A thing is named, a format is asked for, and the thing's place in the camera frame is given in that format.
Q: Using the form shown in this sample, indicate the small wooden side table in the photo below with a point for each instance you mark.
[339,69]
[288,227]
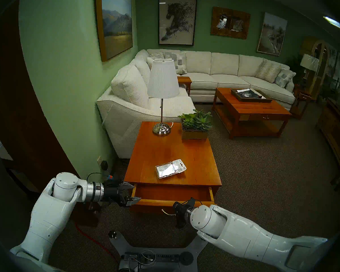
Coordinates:
[301,98]
[184,81]

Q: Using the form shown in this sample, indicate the dark wooden serving tray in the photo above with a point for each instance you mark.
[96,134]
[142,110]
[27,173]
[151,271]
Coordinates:
[265,99]

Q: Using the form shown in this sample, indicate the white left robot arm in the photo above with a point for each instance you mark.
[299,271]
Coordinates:
[51,214]

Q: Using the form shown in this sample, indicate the black power adapter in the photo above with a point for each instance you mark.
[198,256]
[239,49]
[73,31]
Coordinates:
[104,165]

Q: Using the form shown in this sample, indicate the black power strip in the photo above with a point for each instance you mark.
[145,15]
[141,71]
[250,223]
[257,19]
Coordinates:
[164,257]

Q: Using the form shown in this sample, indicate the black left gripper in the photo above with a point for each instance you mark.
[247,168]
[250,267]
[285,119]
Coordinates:
[113,192]

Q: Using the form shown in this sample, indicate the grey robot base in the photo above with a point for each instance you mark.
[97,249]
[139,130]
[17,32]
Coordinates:
[121,246]

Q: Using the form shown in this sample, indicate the framed tree landscape painting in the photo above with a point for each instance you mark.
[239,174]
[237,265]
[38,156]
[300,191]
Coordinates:
[272,34]

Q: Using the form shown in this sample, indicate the grey patterned throw pillow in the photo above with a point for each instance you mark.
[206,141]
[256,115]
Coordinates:
[181,61]
[284,78]

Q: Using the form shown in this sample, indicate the beige striped throw pillow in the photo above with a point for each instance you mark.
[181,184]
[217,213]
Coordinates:
[268,71]
[157,55]

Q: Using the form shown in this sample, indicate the framed mountain landscape painting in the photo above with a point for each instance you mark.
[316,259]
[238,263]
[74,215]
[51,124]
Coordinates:
[116,22]

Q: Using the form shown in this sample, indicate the white shade chrome table lamp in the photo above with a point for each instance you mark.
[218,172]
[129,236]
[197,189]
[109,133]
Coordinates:
[163,77]

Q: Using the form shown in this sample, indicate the orange wooden end table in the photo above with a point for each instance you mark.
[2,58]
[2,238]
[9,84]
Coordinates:
[170,149]

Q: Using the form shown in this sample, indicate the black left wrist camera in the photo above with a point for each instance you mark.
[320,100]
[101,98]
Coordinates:
[113,180]

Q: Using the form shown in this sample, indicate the arched wooden cabinet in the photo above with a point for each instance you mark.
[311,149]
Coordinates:
[325,63]

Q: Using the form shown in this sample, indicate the wooden end table drawer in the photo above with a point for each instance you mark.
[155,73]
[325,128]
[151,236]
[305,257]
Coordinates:
[158,195]

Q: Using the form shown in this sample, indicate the dark hardcover book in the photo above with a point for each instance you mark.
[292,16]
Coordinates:
[249,94]

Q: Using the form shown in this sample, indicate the fluorescent ceiling light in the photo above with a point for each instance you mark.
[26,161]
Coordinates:
[333,23]

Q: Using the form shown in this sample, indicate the black framed horse artwork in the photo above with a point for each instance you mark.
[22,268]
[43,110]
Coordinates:
[177,20]

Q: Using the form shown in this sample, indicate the clear plastic blister pack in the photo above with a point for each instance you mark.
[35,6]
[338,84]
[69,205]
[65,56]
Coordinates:
[170,169]

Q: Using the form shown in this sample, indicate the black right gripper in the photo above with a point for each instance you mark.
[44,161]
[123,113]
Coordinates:
[182,213]

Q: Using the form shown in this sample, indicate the wooden sideboard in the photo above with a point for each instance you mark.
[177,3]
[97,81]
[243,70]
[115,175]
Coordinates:
[334,129]

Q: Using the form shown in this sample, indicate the wrapped shade table lamp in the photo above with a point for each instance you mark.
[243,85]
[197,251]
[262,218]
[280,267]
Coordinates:
[309,61]

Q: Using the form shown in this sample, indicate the wooden coffee table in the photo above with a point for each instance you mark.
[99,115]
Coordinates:
[253,110]

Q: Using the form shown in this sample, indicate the rustic wood framed mirror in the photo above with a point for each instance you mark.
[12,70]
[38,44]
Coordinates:
[215,26]

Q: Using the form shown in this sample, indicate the succulent planter box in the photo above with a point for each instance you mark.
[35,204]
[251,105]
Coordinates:
[195,124]

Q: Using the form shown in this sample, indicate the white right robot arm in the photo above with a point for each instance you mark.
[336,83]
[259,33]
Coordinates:
[243,237]

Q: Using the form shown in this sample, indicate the cream sectional sofa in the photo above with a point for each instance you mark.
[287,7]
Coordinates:
[223,66]

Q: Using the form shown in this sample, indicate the beige wall outlet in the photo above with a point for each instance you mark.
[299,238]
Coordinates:
[99,161]

